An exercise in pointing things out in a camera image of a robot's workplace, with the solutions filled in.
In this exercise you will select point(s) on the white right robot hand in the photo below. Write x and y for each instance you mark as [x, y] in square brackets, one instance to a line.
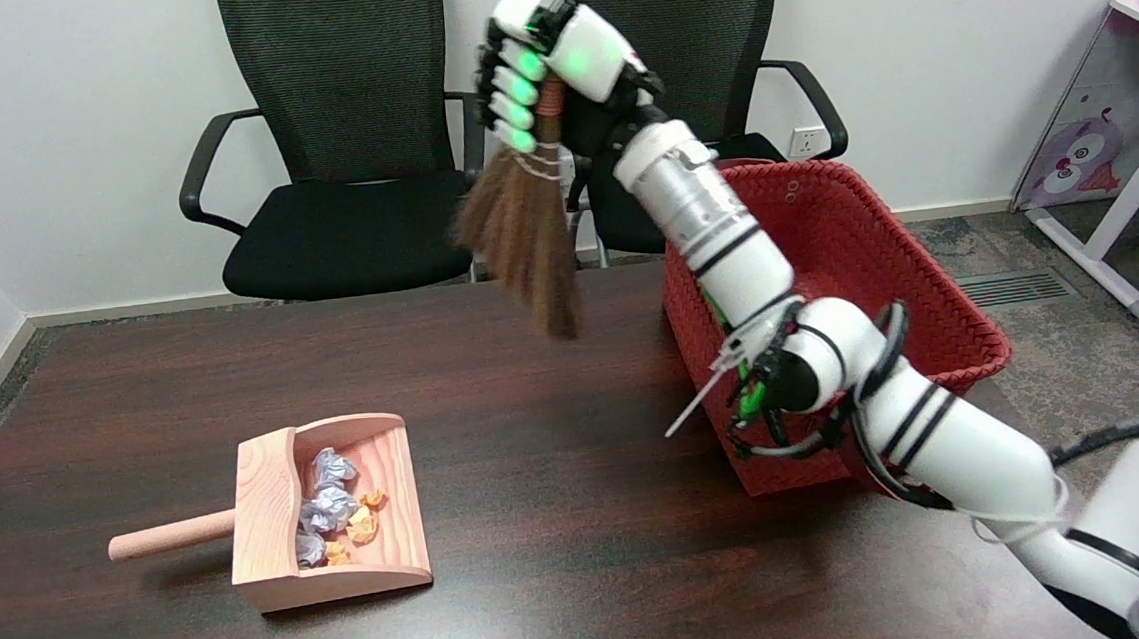
[591, 52]

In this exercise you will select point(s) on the brown straw whisk broom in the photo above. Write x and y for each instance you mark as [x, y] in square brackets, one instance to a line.
[523, 232]

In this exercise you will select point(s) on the white paper ball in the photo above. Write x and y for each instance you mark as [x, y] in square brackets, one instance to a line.
[334, 466]
[327, 509]
[310, 549]

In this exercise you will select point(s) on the orange paper ball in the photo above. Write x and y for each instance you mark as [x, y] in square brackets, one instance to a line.
[335, 552]
[361, 524]
[373, 497]

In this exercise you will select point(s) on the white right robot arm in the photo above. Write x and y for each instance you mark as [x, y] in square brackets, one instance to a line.
[734, 238]

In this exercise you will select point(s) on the black mesh office chair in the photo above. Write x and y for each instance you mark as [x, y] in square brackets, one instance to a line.
[710, 29]
[353, 234]

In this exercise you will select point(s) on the red woven basket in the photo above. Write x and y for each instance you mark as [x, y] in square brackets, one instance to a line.
[855, 239]

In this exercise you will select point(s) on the grey floor vent grille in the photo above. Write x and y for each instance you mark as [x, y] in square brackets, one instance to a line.
[1013, 288]

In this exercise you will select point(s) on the pink owl print cabinet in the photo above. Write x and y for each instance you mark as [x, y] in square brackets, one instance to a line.
[1079, 154]

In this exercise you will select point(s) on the white metal desk leg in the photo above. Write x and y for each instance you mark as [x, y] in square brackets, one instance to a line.
[1123, 211]

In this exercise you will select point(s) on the white wall socket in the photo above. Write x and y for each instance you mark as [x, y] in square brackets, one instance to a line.
[805, 142]

